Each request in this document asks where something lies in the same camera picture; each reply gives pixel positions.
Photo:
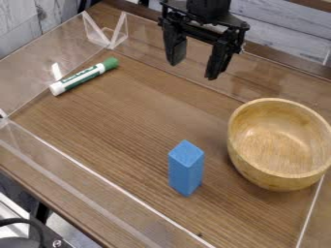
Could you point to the blue rectangular block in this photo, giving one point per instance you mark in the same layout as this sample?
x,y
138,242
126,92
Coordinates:
x,y
186,167

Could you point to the light wooden bowl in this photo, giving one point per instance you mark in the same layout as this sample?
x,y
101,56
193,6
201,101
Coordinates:
x,y
280,144

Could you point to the clear acrylic corner bracket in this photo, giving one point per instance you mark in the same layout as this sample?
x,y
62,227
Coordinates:
x,y
105,36

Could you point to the green and white marker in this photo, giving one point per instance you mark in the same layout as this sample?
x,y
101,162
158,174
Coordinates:
x,y
70,82

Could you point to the clear acrylic tray wall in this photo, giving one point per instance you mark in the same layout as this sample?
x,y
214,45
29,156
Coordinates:
x,y
89,150

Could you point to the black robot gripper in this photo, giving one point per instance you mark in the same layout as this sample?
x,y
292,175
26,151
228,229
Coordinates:
x,y
206,20

